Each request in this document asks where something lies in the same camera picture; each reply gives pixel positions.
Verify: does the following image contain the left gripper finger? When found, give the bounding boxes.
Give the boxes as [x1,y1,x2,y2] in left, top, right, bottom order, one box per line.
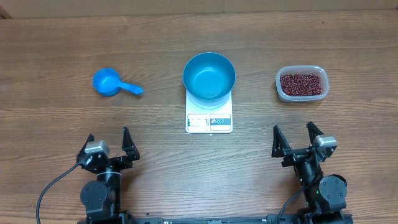
[78,134,95,156]
[121,127,140,161]

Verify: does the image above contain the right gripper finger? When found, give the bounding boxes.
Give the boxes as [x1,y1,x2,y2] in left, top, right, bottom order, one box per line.
[306,121,323,145]
[271,125,292,157]

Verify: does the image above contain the red adzuki beans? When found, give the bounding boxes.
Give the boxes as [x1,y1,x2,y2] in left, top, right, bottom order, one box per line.
[280,73,322,96]

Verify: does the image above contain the blue plastic measuring scoop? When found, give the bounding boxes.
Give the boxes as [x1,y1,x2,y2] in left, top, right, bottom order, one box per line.
[93,68,144,96]

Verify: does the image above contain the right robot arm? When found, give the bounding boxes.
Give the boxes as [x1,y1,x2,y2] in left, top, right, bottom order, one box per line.
[271,122,353,224]

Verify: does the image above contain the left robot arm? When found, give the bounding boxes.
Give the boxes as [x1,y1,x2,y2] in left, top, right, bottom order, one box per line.
[76,127,140,224]

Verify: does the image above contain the white digital kitchen scale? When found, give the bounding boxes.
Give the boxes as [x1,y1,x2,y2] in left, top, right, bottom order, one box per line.
[185,91,233,134]

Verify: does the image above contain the blue metal bowl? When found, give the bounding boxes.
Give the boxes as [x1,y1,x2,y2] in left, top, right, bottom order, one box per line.
[182,52,236,102]

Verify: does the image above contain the clear plastic container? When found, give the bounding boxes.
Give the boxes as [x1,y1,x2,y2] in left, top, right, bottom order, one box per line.
[275,65,329,103]

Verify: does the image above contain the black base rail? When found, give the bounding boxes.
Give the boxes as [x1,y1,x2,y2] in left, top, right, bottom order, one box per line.
[77,214,354,224]

